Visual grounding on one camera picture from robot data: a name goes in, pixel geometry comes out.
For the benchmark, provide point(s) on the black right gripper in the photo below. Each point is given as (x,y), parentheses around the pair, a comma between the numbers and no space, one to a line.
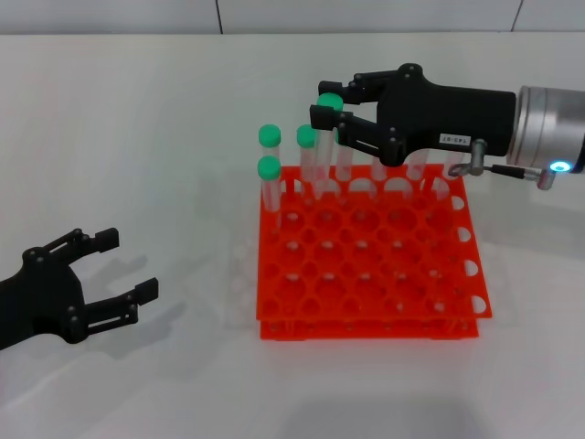
(439,116)

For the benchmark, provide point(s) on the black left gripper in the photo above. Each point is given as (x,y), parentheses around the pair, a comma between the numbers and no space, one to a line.
(36,297)

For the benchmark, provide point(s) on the clear tube with green cap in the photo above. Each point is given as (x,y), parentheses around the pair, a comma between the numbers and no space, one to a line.
(378,171)
(269,168)
(417,167)
(450,164)
(269,135)
(345,160)
(305,135)
(330,100)

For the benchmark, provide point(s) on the orange test tube rack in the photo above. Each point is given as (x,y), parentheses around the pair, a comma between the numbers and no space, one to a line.
(365,256)

